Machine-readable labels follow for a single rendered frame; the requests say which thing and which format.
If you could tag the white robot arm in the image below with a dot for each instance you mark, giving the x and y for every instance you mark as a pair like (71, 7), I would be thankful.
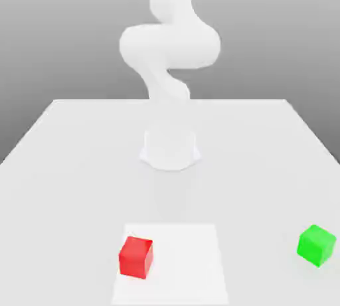
(170, 45)

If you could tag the small red cube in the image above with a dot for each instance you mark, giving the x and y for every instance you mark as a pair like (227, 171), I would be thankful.
(134, 258)

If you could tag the small green cube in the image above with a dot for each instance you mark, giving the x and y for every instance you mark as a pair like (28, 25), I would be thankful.
(314, 246)

